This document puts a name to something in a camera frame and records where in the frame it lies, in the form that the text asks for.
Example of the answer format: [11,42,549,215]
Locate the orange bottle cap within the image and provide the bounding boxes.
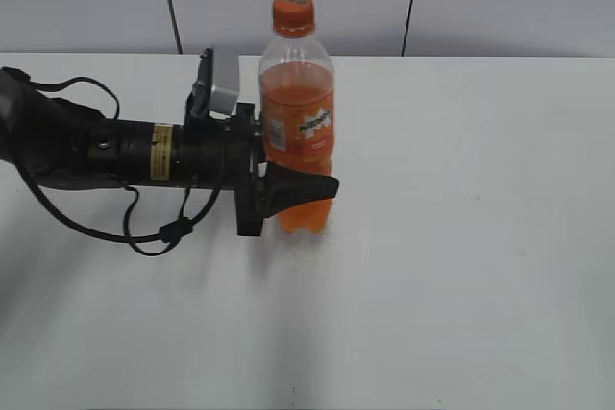
[272,0,315,38]

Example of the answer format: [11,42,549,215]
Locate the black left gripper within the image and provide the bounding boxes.
[174,103,340,236]

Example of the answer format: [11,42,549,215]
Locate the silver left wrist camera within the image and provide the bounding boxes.
[187,46,240,119]

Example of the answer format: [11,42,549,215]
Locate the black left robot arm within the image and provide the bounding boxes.
[1,67,339,236]

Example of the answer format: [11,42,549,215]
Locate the orange Mirinda soda bottle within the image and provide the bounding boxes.
[258,0,336,236]

